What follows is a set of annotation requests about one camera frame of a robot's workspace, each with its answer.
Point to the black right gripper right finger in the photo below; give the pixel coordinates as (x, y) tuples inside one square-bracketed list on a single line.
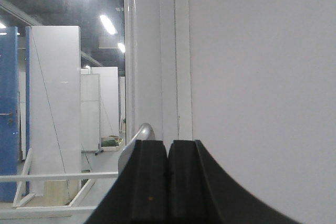
[(200, 191)]

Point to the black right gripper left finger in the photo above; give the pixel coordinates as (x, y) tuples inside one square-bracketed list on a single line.
[(139, 195)]

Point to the silver door handle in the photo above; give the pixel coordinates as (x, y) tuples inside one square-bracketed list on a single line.
[(145, 132)]

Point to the white framed glass sliding door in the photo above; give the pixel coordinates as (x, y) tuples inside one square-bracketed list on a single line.
[(114, 33)]

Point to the blue door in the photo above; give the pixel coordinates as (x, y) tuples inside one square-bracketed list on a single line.
[(9, 101)]

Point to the white wooden base frame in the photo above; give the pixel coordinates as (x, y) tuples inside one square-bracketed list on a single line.
[(52, 188)]

